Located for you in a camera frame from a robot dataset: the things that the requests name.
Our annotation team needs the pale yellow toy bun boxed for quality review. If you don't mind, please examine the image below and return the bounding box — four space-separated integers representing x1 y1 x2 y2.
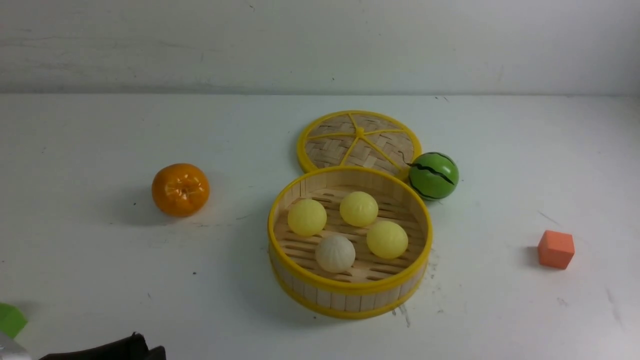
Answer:
287 198 328 237

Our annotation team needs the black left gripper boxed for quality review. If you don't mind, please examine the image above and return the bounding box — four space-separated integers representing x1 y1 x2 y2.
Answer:
42 332 166 360

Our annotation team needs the orange foam cube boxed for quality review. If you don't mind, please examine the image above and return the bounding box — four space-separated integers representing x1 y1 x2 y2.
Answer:
537 229 575 271

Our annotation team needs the orange toy tangerine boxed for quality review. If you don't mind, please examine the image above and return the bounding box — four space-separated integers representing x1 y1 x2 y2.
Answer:
151 162 211 218

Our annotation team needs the white toy bun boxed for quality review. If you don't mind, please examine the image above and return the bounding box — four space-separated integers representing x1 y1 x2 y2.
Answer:
315 235 356 274

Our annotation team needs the green toy watermelon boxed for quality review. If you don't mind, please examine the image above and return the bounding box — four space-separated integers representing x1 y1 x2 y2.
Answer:
407 152 460 201

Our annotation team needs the woven bamboo steamer lid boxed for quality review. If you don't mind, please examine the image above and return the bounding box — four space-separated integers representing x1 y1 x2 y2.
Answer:
295 109 423 182

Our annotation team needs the green foam block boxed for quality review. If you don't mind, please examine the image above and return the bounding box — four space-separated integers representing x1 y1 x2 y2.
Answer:
0 303 28 339

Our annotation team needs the bamboo steamer tray yellow rim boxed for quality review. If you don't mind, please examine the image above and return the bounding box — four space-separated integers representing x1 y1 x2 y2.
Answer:
267 166 434 319

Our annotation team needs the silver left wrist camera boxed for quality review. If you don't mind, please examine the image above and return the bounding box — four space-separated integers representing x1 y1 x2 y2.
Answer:
0 331 32 360

